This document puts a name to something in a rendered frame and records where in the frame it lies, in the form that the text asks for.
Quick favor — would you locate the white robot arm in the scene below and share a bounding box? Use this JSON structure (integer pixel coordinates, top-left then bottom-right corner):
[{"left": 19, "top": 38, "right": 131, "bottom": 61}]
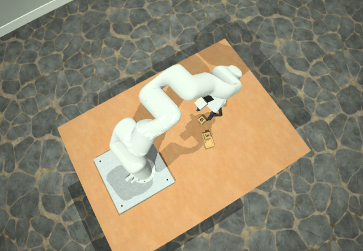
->
[{"left": 109, "top": 64, "right": 242, "bottom": 183}]

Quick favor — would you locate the tan wooden number cube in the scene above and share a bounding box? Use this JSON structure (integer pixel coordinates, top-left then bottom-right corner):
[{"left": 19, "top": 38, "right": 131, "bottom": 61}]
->
[
  {"left": 204, "top": 132, "right": 211, "bottom": 140},
  {"left": 197, "top": 116, "right": 206, "bottom": 125}
]

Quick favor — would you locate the tan wooden calendar tray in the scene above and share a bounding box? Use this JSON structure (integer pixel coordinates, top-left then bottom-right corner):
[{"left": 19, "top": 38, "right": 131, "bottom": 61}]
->
[{"left": 202, "top": 134, "right": 214, "bottom": 149}]

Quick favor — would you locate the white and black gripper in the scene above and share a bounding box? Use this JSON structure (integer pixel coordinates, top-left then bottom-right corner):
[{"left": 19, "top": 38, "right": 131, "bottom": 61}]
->
[{"left": 206, "top": 97, "right": 227, "bottom": 121}]

